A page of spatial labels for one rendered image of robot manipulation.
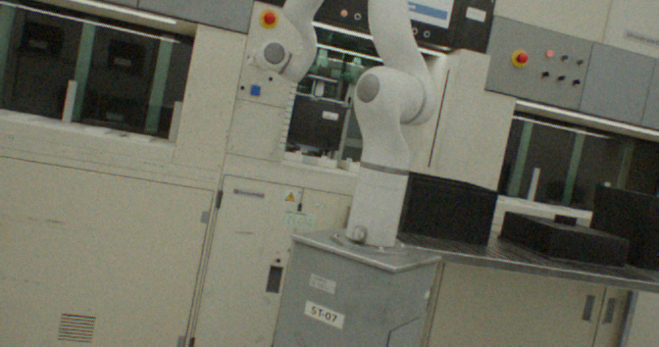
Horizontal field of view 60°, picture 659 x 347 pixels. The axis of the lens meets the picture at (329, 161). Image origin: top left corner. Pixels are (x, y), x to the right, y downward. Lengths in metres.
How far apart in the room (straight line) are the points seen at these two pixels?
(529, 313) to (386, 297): 1.33
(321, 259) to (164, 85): 1.33
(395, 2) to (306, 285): 0.70
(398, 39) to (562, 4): 1.18
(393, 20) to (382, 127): 0.27
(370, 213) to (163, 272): 0.95
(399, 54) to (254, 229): 0.92
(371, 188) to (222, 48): 0.88
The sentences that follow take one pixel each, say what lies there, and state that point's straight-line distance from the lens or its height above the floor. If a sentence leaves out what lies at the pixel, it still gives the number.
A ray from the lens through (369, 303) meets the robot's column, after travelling 1.27.
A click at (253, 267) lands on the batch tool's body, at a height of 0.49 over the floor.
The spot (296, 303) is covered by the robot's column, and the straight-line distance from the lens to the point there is 1.37.
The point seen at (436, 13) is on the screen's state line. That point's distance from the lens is 2.20.
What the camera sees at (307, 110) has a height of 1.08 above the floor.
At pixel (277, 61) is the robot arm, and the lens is 1.67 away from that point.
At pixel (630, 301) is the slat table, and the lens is 2.73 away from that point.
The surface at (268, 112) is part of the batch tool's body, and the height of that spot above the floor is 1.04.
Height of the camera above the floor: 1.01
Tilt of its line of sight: 3 degrees down
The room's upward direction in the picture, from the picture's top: 11 degrees clockwise
